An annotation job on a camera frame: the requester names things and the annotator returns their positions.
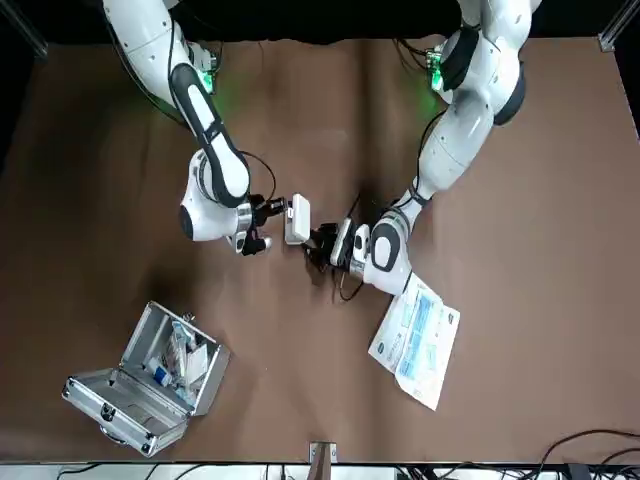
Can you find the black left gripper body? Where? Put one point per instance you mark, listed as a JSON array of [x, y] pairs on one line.
[[341, 266]]

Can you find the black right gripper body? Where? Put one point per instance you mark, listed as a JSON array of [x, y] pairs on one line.
[[259, 212]]

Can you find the small white medicine box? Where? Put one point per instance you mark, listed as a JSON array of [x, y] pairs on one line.
[[301, 215]]

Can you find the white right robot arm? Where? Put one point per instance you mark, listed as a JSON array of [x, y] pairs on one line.
[[150, 50]]

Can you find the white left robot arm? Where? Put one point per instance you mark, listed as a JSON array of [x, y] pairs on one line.
[[450, 150]]

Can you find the blue white medicine packet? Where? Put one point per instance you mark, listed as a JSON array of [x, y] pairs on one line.
[[178, 345]]

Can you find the blue white mask packet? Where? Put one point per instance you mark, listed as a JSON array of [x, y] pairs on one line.
[[440, 360], [400, 340]]

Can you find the small white carton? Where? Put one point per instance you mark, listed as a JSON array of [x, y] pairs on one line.
[[197, 365]]

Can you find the silver aluminium case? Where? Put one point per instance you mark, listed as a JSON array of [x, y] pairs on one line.
[[135, 400]]

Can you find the aluminium frame post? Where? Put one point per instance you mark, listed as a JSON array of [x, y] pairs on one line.
[[322, 460], [617, 22]]

